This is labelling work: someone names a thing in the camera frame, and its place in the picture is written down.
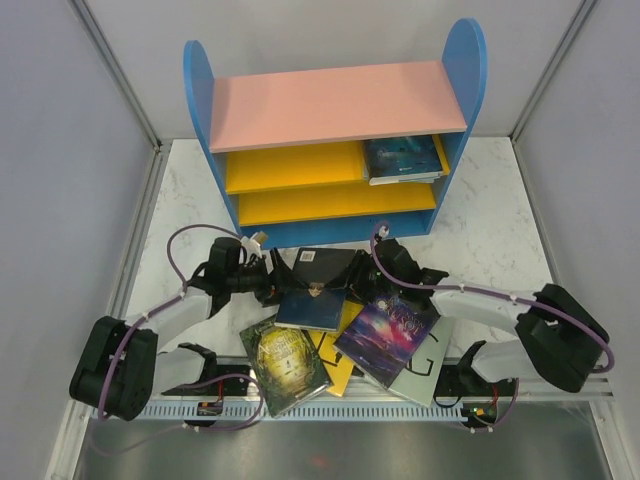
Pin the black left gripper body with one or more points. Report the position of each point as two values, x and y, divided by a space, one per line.
260 282

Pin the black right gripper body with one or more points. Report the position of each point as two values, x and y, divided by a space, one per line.
370 281

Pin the dark navy book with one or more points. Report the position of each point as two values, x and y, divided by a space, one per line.
315 309

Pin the teal ocean cover book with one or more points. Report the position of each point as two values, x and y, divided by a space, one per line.
413 155

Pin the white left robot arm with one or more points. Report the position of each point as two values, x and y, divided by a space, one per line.
146 335

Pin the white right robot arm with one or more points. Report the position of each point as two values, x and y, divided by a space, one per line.
554 337

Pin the purple Robinson Crusoe book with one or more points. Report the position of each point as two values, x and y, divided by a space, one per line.
383 337

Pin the green forest cover book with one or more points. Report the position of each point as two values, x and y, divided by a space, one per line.
286 365

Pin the yellow book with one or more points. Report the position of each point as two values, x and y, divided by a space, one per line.
338 366

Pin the grey book with letter G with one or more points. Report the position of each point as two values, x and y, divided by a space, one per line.
420 362

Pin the light blue book with barcode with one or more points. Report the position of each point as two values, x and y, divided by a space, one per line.
389 180

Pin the blue pink yellow bookshelf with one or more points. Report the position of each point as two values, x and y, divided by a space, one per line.
285 148

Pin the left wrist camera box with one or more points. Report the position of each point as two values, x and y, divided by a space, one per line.
254 243

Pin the aluminium frame rail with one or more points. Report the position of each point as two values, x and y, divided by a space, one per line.
133 383

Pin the white slotted cable duct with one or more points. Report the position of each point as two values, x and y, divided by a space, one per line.
315 410

